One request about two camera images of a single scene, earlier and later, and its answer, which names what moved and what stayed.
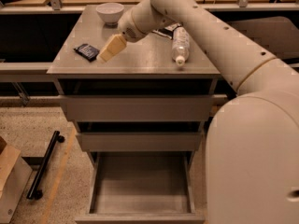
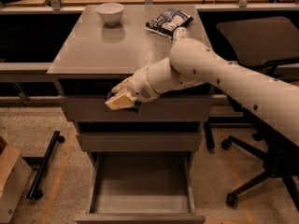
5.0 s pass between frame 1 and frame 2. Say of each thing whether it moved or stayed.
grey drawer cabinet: stayed
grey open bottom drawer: stayed
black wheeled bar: stayed
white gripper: moved
